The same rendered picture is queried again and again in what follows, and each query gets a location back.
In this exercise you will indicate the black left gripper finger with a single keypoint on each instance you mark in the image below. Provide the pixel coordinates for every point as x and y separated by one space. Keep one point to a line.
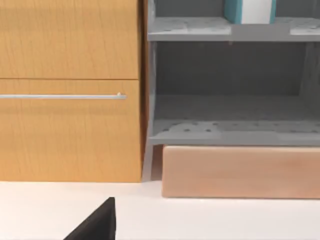
100 222

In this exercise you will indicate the wooden cupboard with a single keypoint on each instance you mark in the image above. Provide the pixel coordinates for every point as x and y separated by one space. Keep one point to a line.
143 100

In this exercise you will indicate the pale wooden drawer front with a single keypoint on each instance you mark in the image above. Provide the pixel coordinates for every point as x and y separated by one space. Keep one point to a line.
240 172

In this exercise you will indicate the grey open shelf unit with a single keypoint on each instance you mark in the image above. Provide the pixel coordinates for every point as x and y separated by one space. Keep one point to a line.
225 100

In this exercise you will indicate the plain wooden drawer front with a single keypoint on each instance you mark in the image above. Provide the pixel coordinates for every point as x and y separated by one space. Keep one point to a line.
67 37

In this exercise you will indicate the teal and white book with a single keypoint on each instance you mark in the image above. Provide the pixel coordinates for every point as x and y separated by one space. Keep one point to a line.
250 11

